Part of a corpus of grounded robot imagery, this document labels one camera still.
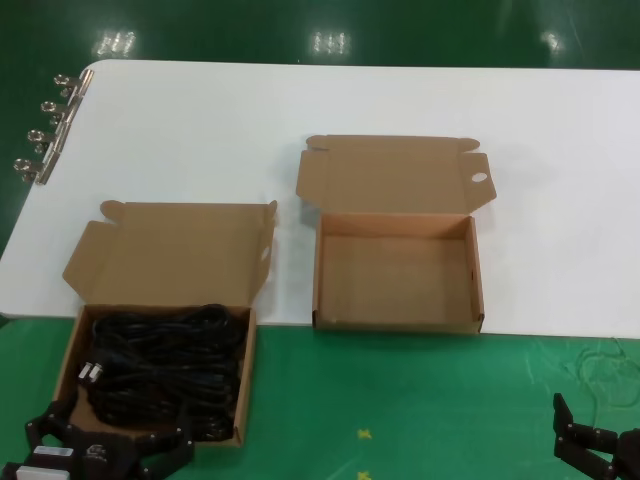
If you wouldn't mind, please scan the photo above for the green table cloth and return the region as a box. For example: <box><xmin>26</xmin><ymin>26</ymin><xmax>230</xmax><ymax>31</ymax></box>
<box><xmin>0</xmin><ymin>314</ymin><xmax>640</xmax><ymax>480</ymax></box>

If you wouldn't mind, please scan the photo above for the silver metal binder clip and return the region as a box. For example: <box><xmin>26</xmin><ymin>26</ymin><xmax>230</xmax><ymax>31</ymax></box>
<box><xmin>13</xmin><ymin>152</ymin><xmax>59</xmax><ymax>186</ymax></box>
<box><xmin>53</xmin><ymin>69</ymin><xmax>96</xmax><ymax>99</ymax></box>
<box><xmin>25</xmin><ymin>127</ymin><xmax>70</xmax><ymax>155</ymax></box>
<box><xmin>39</xmin><ymin>97</ymin><xmax>84</xmax><ymax>126</ymax></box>

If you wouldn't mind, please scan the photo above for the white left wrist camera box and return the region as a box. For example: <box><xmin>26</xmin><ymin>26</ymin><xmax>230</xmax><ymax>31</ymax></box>
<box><xmin>17</xmin><ymin>446</ymin><xmax>76</xmax><ymax>480</ymax></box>

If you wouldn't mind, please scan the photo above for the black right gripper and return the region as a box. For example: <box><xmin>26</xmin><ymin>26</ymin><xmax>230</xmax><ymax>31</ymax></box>
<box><xmin>552</xmin><ymin>392</ymin><xmax>640</xmax><ymax>480</ymax></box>

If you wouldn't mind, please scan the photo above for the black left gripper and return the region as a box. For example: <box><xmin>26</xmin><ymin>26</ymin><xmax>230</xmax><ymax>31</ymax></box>
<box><xmin>25</xmin><ymin>394</ymin><xmax>196</xmax><ymax>480</ymax></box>

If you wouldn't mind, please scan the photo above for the open brown cardboard box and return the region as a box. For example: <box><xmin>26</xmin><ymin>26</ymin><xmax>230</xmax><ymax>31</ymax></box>
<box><xmin>294</xmin><ymin>133</ymin><xmax>497</xmax><ymax>335</ymax></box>
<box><xmin>52</xmin><ymin>199</ymin><xmax>279</xmax><ymax>446</ymax></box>

